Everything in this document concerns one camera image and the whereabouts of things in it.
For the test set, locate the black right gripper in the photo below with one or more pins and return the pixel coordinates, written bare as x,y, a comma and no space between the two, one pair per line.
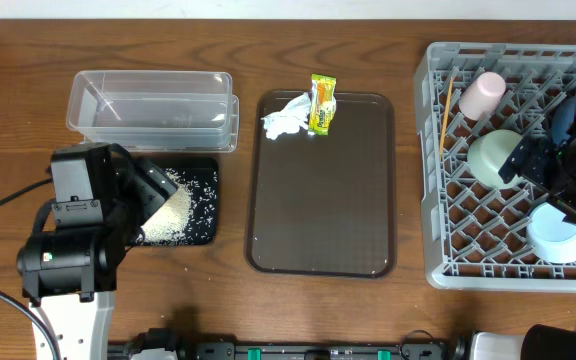
527,157

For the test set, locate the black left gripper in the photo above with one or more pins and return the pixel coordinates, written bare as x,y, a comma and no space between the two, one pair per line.
147,200

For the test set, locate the pile of white rice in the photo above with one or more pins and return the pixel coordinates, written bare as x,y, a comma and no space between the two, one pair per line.
190,216

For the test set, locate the mint green bowl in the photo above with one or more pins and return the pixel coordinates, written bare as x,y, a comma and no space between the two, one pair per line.
487,155

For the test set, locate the pink cup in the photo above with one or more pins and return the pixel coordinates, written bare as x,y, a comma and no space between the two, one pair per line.
482,96

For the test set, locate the wooden chopstick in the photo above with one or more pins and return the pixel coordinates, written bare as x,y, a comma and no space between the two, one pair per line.
447,111

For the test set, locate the yellow snack wrapper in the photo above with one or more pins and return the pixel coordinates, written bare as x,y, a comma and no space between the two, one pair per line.
323,104

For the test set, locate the dark blue plate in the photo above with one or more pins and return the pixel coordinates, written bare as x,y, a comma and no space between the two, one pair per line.
563,120

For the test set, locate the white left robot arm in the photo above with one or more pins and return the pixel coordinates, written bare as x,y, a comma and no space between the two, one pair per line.
71,289

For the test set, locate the black waste tray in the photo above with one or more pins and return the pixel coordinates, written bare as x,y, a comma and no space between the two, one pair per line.
159,186

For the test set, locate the grey dishwasher rack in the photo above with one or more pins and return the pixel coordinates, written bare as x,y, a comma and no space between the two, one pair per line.
475,237

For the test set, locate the clear plastic bin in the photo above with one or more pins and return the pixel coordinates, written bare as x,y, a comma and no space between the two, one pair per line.
156,110

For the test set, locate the crumpled white napkin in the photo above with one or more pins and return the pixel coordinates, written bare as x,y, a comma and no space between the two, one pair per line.
290,120

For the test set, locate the brown serving tray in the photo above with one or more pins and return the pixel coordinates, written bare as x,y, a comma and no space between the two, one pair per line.
326,205

